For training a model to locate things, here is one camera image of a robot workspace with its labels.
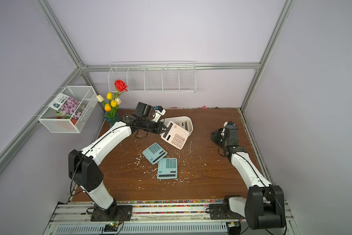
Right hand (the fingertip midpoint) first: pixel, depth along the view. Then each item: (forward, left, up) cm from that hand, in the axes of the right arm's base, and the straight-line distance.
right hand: (212, 132), depth 87 cm
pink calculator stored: (+16, +16, -13) cm, 26 cm away
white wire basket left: (+17, +75, +16) cm, 78 cm away
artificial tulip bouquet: (+10, +59, +13) cm, 61 cm away
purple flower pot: (+3, +77, +19) cm, 79 cm away
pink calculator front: (-3, +22, +3) cm, 23 cm away
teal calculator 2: (-17, +27, -13) cm, 35 cm away
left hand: (-3, +27, +6) cm, 27 cm away
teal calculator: (-6, +36, -14) cm, 39 cm away
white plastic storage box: (+18, +23, -9) cm, 30 cm away
